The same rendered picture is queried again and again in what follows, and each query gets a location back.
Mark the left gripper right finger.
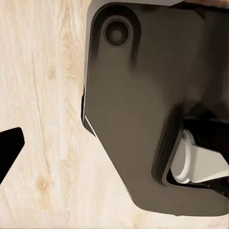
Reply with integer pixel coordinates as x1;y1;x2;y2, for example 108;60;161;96
214;127;229;164

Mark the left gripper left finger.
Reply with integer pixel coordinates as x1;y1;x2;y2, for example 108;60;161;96
0;127;25;184

